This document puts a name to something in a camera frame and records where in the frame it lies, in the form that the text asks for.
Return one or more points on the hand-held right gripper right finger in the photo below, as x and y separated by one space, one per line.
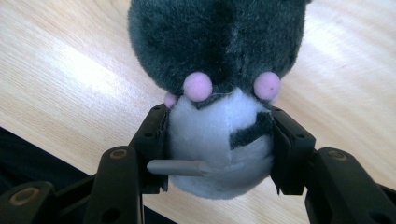
292 152

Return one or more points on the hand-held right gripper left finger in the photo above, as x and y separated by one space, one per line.
152 149

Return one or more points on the black and white plush toy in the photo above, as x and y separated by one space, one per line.
218 56

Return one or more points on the short grey rod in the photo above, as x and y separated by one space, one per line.
177 168

